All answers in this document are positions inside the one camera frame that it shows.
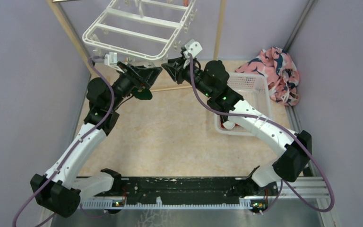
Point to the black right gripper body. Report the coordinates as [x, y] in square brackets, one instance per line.
[185, 74]

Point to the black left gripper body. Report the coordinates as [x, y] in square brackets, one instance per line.
[128, 80]

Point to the white plastic clip hanger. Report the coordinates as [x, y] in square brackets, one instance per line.
[140, 28]

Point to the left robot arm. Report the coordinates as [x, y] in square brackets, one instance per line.
[81, 144]

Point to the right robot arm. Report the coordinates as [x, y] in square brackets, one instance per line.
[292, 148]

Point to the pink patterned cloth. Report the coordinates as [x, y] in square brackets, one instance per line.
[281, 73]

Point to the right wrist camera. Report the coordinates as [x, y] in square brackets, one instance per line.
[192, 47]

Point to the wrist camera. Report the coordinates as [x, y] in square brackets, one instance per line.
[111, 59]
[192, 47]

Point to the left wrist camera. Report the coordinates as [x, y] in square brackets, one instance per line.
[111, 59]

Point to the wooden drying rack frame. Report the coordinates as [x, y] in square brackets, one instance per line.
[137, 47]

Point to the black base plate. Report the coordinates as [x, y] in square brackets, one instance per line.
[188, 190]

